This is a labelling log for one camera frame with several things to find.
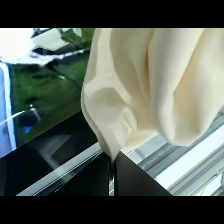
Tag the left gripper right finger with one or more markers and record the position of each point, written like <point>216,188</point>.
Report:
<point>136,180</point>

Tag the cream garment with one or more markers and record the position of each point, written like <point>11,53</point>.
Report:
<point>150,86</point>

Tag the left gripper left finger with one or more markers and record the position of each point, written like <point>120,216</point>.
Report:
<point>90,178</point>

